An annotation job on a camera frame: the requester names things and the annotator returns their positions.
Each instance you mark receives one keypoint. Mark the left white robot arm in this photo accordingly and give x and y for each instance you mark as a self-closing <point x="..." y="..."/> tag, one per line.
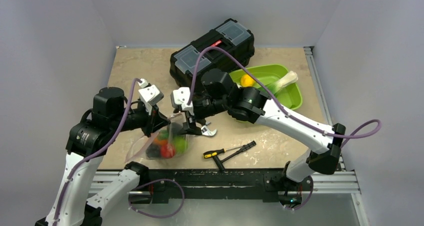
<point x="75" y="207"/>

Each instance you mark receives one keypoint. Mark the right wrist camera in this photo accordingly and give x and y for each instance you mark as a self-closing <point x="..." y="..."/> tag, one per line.
<point x="180" y="100"/>

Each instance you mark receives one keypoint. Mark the green plastic tray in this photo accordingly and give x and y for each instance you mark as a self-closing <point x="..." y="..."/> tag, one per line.
<point x="289" y="96"/>

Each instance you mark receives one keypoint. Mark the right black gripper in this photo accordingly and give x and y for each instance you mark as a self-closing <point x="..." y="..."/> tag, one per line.
<point x="190" y="119"/>

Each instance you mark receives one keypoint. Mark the black T-handle tool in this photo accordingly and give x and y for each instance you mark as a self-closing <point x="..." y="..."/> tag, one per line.
<point x="220" y="162"/>

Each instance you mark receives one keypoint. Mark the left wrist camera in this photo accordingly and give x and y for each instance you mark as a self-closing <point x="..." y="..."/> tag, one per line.
<point x="150" y="94"/>

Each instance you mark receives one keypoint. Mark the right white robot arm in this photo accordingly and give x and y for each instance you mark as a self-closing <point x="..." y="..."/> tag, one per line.
<point x="252" y="105"/>

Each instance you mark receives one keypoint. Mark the toy black grapes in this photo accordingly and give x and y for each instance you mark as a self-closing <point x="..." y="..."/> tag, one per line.
<point x="153" y="151"/>

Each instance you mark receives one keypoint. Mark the clear zip top bag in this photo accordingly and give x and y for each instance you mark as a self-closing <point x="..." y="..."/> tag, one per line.
<point x="139" y="146"/>

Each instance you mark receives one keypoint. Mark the red handled adjustable wrench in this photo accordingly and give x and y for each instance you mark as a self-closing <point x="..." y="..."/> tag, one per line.
<point x="206" y="131"/>

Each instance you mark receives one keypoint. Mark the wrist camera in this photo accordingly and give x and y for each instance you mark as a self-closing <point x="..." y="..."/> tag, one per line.
<point x="180" y="100"/>
<point x="150" y="94"/>

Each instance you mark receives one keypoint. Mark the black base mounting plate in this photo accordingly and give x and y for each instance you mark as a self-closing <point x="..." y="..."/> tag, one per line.
<point x="265" y="184"/>

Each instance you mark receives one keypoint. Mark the toy purple eggplant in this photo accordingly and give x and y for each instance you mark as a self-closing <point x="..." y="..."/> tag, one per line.
<point x="173" y="129"/>

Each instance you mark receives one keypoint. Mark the aluminium frame rail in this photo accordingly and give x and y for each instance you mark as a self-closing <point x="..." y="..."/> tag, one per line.
<point x="342" y="183"/>

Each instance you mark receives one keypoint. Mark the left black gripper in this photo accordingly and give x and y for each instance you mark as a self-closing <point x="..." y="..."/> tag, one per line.
<point x="154" y="121"/>

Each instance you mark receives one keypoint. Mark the toy yellow lemon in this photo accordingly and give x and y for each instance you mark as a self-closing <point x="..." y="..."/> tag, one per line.
<point x="247" y="81"/>

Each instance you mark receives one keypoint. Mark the black plastic toolbox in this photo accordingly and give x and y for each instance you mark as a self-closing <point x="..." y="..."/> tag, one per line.
<point x="230" y="36"/>

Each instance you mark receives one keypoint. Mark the toy orange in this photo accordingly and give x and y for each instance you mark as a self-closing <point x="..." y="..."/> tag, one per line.
<point x="160" y="141"/>

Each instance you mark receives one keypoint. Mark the toy bok choy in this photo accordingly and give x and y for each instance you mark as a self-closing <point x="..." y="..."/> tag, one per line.
<point x="288" y="79"/>

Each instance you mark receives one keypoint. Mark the toy green apple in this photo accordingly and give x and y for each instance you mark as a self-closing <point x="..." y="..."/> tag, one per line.
<point x="181" y="144"/>

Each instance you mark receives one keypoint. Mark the yellow black screwdriver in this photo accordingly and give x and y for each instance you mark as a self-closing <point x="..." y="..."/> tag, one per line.
<point x="211" y="153"/>

